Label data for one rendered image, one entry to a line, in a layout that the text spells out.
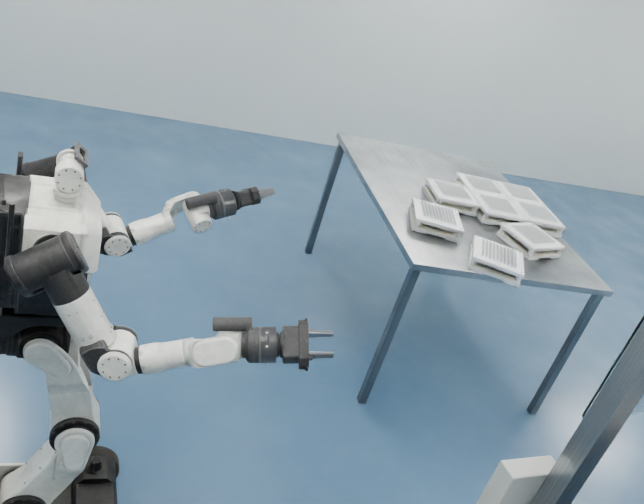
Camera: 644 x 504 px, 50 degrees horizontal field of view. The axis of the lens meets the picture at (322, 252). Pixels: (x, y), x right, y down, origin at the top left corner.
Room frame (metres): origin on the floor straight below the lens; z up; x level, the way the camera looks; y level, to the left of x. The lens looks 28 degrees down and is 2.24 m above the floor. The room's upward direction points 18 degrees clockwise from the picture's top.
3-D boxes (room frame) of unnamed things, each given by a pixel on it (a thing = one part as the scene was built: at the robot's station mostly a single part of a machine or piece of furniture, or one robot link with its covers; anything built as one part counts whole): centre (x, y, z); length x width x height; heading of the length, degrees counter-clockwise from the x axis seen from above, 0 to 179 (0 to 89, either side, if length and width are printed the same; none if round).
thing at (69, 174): (1.47, 0.64, 1.44); 0.10 x 0.07 x 0.09; 25
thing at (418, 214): (3.23, -0.49, 0.92); 0.25 x 0.24 x 0.02; 96
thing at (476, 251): (2.99, -0.79, 0.92); 0.25 x 0.24 x 0.02; 85
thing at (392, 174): (3.66, -0.64, 0.84); 1.50 x 1.10 x 0.04; 21
